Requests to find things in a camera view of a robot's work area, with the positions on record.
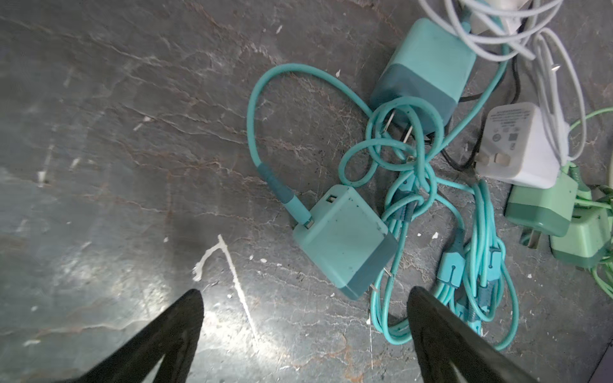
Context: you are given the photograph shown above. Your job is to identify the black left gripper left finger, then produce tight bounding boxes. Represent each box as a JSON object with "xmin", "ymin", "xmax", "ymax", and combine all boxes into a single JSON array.
[{"xmin": 70, "ymin": 289, "xmax": 204, "ymax": 382}]

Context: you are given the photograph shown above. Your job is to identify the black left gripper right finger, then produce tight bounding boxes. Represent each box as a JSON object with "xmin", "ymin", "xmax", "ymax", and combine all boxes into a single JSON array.
[{"xmin": 407, "ymin": 287, "xmax": 536, "ymax": 382}]

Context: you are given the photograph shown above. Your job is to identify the teal usb cable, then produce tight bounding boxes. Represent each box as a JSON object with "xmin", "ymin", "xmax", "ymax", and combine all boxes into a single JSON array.
[{"xmin": 246, "ymin": 42, "xmax": 520, "ymax": 352}]

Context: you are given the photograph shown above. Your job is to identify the teal charger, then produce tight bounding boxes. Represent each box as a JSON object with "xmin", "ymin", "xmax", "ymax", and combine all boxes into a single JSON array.
[
  {"xmin": 368, "ymin": 19, "xmax": 477, "ymax": 124},
  {"xmin": 293, "ymin": 184, "xmax": 398, "ymax": 300}
]

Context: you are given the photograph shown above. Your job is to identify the green charger left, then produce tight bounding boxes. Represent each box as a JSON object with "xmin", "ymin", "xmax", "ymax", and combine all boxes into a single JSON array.
[{"xmin": 504, "ymin": 172, "xmax": 579, "ymax": 249}]

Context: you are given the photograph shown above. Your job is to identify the green charger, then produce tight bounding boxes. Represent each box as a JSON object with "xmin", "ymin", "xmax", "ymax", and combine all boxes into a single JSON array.
[
  {"xmin": 550, "ymin": 207, "xmax": 612, "ymax": 269},
  {"xmin": 504, "ymin": 172, "xmax": 579, "ymax": 249}
]

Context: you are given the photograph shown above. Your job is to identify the green charger right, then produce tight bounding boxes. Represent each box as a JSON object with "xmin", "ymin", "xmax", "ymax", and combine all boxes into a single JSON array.
[{"xmin": 550, "ymin": 207, "xmax": 612, "ymax": 269}]

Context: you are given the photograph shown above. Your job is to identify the white charger with label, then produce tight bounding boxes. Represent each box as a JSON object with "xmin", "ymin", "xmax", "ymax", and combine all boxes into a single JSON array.
[{"xmin": 475, "ymin": 102, "xmax": 560, "ymax": 189}]

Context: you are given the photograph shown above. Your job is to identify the white square charger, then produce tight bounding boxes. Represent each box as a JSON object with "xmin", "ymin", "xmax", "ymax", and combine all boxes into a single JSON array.
[{"xmin": 459, "ymin": 0, "xmax": 533, "ymax": 34}]

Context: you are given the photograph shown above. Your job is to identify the white coiled usb cable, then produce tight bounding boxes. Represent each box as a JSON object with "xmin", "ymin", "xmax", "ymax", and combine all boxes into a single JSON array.
[{"xmin": 417, "ymin": 0, "xmax": 587, "ymax": 164}]

